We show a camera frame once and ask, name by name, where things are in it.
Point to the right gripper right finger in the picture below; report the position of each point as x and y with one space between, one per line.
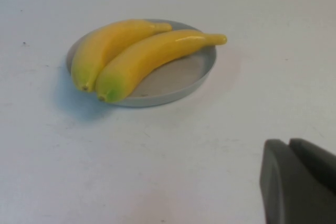
317 161

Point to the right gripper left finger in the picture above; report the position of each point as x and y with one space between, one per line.
283 187

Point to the long-stemmed yellow banana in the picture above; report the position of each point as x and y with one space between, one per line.
147 61

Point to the short-stemmed yellow banana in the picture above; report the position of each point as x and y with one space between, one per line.
105 51

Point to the grey-blue round plate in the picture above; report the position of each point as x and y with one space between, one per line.
178 77

